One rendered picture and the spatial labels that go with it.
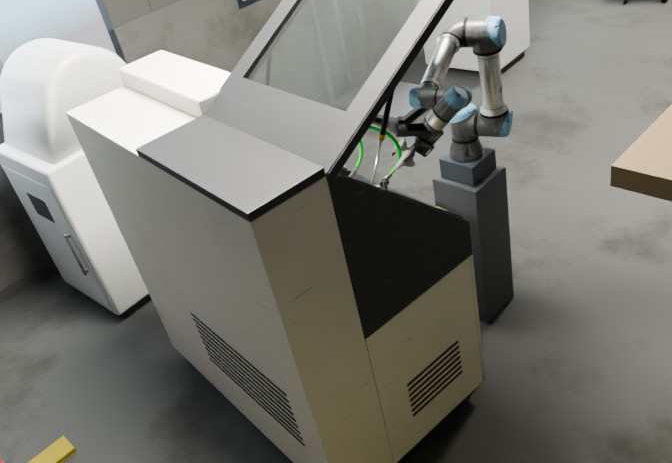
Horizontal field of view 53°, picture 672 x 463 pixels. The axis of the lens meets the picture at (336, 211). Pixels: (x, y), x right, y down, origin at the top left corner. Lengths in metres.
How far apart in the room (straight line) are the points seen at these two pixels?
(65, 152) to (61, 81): 0.36
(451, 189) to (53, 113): 1.99
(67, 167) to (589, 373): 2.71
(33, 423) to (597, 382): 2.75
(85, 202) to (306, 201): 2.02
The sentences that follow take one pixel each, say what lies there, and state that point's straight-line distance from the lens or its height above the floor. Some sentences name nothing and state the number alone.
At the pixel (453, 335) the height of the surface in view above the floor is 0.47.
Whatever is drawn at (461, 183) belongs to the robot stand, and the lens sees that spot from 3.06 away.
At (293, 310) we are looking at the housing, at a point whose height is 1.11.
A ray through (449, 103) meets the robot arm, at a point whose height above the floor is 1.44.
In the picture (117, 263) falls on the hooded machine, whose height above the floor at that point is 0.38.
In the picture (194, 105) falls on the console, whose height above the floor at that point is 1.52.
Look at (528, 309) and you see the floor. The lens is 3.57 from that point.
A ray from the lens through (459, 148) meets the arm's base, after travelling 3.00.
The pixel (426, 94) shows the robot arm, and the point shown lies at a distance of 2.46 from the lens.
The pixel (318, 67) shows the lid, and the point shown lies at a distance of 2.28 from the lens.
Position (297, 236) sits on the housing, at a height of 1.34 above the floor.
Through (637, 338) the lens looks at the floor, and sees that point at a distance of 3.47.
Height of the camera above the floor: 2.46
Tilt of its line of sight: 33 degrees down
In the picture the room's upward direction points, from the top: 13 degrees counter-clockwise
